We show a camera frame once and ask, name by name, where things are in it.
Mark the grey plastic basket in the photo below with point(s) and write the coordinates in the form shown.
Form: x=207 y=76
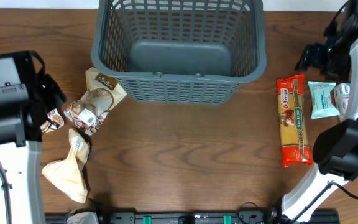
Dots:
x=180 y=51

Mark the mint green wipes pack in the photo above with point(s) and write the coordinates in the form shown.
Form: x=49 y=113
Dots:
x=322 y=106

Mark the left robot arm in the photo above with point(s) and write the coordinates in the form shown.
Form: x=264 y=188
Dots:
x=20 y=152

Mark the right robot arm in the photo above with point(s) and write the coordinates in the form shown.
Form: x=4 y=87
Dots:
x=335 y=151

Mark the beige crumpled pouch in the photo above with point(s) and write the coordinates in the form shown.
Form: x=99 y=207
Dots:
x=67 y=174

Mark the Kleenex pocket tissue multipack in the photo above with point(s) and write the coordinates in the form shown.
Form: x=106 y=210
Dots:
x=341 y=94

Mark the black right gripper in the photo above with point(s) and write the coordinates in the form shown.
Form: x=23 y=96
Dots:
x=311 y=56

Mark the San Remo spaghetti packet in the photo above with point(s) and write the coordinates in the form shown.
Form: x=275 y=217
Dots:
x=295 y=147

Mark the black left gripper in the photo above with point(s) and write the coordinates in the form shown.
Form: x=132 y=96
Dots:
x=53 y=93

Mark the Pantree mushroom pouch near basket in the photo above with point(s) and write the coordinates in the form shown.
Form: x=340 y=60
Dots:
x=102 y=95

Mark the Pantree mushroom pouch far left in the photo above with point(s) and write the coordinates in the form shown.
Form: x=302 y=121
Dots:
x=53 y=122

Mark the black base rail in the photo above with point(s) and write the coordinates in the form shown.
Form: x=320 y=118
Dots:
x=245 y=216

